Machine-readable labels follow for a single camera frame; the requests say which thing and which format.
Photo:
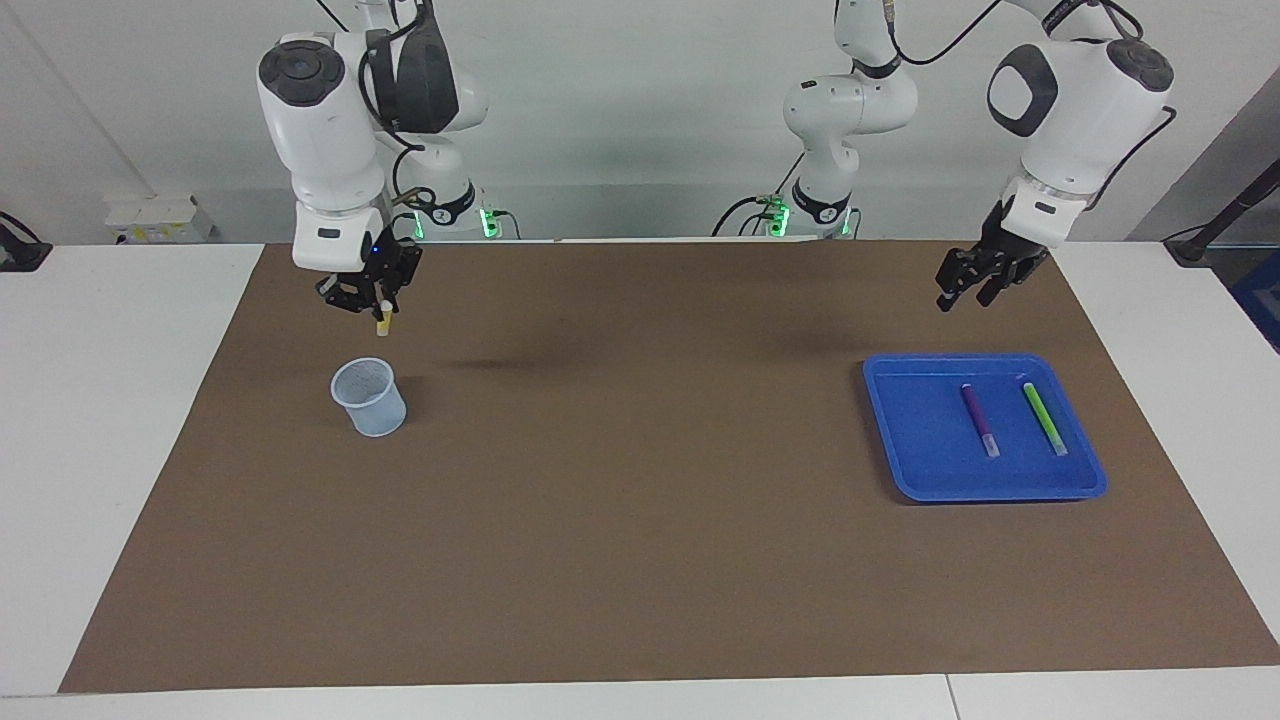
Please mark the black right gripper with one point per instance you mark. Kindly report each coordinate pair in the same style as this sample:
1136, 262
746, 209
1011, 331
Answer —
385, 268

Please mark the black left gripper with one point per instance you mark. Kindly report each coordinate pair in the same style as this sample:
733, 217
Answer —
1010, 240

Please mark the yellow pen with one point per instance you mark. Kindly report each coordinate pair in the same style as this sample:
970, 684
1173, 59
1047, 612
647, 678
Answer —
383, 325

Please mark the purple pen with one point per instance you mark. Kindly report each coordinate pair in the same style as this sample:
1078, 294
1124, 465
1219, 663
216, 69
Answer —
979, 418

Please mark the green pen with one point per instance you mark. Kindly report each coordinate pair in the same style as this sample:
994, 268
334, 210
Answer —
1044, 418

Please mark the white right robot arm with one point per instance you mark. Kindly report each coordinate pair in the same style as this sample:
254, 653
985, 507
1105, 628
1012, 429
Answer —
325, 130

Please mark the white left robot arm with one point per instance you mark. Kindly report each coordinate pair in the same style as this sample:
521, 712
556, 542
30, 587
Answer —
1080, 110

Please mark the translucent plastic cup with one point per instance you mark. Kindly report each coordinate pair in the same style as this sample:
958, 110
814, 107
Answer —
375, 410

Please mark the blue plastic tray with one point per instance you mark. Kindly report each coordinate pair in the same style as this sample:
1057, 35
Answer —
930, 440

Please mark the black stand pole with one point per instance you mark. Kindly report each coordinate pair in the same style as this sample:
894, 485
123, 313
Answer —
1190, 250

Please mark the white power strip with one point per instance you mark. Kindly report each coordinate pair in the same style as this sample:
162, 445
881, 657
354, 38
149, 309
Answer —
160, 220

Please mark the blue box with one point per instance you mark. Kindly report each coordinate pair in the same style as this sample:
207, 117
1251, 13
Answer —
1265, 310

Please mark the brown table mat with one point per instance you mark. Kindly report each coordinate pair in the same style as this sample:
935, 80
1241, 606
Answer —
640, 560

